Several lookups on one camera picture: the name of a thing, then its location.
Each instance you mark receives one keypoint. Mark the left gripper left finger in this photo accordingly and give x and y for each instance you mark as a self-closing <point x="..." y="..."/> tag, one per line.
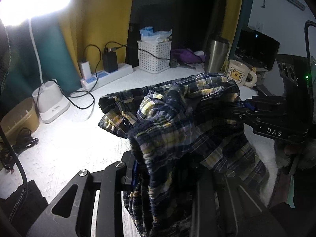
<point x="71" y="211"/>

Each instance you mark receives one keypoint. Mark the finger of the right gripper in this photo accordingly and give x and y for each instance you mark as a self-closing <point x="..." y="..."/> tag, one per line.
<point x="246" y="116"/>
<point x="251" y="104"/>

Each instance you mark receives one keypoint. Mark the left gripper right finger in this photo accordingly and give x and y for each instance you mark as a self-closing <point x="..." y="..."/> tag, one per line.
<point x="224" y="206"/>

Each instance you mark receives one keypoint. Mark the blue yellow plaid pants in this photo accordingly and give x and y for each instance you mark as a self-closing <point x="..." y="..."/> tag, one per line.
<point x="172" y="126"/>

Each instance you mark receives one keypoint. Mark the white bear cartoon mug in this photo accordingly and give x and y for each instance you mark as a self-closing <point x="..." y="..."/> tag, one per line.
<point x="241" y="74"/>

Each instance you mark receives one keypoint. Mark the black monitor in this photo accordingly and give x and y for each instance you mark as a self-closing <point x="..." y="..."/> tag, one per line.
<point x="257" y="49"/>

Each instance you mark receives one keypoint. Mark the stainless steel tumbler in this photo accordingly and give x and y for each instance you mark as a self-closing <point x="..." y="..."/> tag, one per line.
<point x="216" y="53"/>

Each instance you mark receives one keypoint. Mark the white textured table cover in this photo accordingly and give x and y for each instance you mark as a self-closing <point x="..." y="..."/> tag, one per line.
<point x="75" y="141"/>

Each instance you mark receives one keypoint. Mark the purple cloth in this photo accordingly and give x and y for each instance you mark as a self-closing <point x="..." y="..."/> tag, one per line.
<point x="187" y="56"/>

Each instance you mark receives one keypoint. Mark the brown round container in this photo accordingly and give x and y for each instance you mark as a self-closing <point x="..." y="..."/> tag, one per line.
<point x="22" y="115"/>

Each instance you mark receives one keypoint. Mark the white perforated plastic basket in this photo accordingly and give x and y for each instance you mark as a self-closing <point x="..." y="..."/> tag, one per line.
<point x="154" y="58"/>

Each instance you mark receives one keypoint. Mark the blue plastic bag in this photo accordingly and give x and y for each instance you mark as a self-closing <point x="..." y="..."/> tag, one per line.
<point x="148" y="35"/>

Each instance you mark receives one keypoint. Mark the white power strip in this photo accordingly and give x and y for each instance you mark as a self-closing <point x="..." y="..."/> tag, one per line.
<point x="102" y="78"/>

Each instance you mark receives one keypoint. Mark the black power adapter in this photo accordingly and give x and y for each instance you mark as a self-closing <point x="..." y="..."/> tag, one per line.
<point x="109" y="59"/>

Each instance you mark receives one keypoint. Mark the white usb charger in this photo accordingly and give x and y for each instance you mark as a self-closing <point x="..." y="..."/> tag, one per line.
<point x="85" y="69"/>

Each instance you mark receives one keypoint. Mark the teal curtain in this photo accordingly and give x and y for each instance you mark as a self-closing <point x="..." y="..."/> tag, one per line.
<point x="56" y="63"/>

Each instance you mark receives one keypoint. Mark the yellow curtain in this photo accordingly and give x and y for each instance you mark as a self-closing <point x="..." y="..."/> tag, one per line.
<point x="96" y="22"/>

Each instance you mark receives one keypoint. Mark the white desk lamp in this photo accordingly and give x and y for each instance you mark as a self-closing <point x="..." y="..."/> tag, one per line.
<point x="34" y="47"/>

